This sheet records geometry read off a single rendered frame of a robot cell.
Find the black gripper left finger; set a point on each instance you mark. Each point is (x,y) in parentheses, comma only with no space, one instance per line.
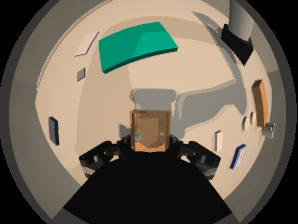
(104,152)

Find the green flat rectangular block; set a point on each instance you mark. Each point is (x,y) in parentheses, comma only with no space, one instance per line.
(133,44)

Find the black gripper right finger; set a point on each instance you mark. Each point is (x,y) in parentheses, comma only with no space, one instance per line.
(206,161)

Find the brown wooden tray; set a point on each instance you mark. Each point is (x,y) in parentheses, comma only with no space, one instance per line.
(150,130)

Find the grey mug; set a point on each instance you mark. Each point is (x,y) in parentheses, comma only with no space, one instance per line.
(268,130)

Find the orange-brown rectangular box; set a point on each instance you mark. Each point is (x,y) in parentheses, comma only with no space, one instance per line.
(260,103)

